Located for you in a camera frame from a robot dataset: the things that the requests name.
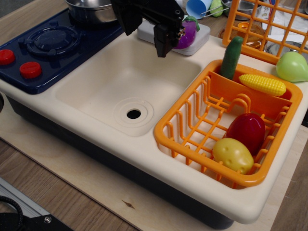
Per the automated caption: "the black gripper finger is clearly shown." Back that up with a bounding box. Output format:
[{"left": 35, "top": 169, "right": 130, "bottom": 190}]
[
  {"left": 172, "top": 26, "right": 185, "bottom": 48},
  {"left": 154, "top": 24, "right": 174, "bottom": 57}
]

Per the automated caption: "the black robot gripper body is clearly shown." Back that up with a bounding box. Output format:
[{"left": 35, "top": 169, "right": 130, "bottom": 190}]
[{"left": 111, "top": 0, "right": 184, "bottom": 36}]

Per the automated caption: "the purple toy eggplant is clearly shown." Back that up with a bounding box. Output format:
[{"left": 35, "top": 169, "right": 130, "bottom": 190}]
[{"left": 174, "top": 16, "right": 200, "bottom": 50}]

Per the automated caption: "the silver metal pan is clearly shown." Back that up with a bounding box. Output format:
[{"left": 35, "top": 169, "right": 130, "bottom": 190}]
[{"left": 65, "top": 0, "right": 117, "bottom": 24}]

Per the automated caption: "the grey faucet base block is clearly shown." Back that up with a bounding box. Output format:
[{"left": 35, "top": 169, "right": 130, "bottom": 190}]
[{"left": 137, "top": 20, "right": 210, "bottom": 56}]

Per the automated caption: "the blue plastic cup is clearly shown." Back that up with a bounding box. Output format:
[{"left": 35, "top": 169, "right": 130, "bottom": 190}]
[{"left": 186, "top": 0, "right": 212, "bottom": 19}]

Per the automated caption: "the green fuzzy toy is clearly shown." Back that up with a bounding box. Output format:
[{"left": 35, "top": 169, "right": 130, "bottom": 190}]
[{"left": 209, "top": 0, "right": 224, "bottom": 17}]

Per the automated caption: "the green toy cucumber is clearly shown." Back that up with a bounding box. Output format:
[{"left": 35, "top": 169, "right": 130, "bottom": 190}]
[{"left": 219, "top": 36, "right": 244, "bottom": 80}]

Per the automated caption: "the silver metal bowl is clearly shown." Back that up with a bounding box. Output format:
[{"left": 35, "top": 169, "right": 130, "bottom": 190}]
[{"left": 221, "top": 0, "right": 256, "bottom": 21}]

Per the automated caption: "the orange translucent plastic item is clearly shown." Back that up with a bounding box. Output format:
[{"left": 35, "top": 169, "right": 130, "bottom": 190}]
[{"left": 230, "top": 22, "right": 265, "bottom": 50}]

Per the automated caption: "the cream toy kitchen sink unit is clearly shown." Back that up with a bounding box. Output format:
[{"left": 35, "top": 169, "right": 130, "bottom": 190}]
[{"left": 0, "top": 34, "right": 308, "bottom": 224}]

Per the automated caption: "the orange plastic grid rack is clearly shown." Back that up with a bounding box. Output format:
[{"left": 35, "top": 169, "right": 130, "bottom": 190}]
[{"left": 222, "top": 0, "right": 308, "bottom": 64}]

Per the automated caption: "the dark blue toy stove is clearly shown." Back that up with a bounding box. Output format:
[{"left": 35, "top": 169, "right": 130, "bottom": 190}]
[{"left": 0, "top": 9, "right": 123, "bottom": 94}]

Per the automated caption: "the yellow toy corn cob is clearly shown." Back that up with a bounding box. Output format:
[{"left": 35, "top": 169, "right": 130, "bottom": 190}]
[{"left": 239, "top": 74, "right": 286, "bottom": 96}]

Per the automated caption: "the orange dish drying basket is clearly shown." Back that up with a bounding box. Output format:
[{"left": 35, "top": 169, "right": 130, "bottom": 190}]
[{"left": 154, "top": 60, "right": 303, "bottom": 189}]

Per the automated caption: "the red stove knob right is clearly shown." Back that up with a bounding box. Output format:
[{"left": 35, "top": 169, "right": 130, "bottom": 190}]
[{"left": 19, "top": 62, "right": 42, "bottom": 79}]

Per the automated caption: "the red stove knob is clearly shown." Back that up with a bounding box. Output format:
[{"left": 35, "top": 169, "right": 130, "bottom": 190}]
[
  {"left": 0, "top": 49, "right": 15, "bottom": 65},
  {"left": 19, "top": 62, "right": 42, "bottom": 79}
]

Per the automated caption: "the light green toy pear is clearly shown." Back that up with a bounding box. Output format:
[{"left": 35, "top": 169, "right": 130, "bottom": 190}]
[{"left": 276, "top": 51, "right": 308, "bottom": 82}]

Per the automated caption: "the dark red toy pepper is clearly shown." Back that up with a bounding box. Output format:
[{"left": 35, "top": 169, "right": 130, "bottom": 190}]
[{"left": 224, "top": 113, "right": 266, "bottom": 156}]

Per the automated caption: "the yellow toy potato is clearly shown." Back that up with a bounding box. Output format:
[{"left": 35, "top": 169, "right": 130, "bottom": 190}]
[{"left": 212, "top": 138, "right": 254, "bottom": 175}]

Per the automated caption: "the red stove knob left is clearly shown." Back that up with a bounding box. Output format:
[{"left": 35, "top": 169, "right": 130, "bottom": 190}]
[{"left": 0, "top": 49, "right": 15, "bottom": 65}]

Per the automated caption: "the aluminium frame rail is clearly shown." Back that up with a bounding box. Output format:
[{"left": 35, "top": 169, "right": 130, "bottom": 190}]
[{"left": 0, "top": 178, "right": 50, "bottom": 218}]

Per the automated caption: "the black mount with screw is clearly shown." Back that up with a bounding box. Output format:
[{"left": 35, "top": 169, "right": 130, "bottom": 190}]
[{"left": 17, "top": 214, "right": 73, "bottom": 231}]

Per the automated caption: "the black cable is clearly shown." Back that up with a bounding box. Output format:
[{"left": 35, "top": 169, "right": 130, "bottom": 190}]
[{"left": 0, "top": 195, "right": 24, "bottom": 231}]

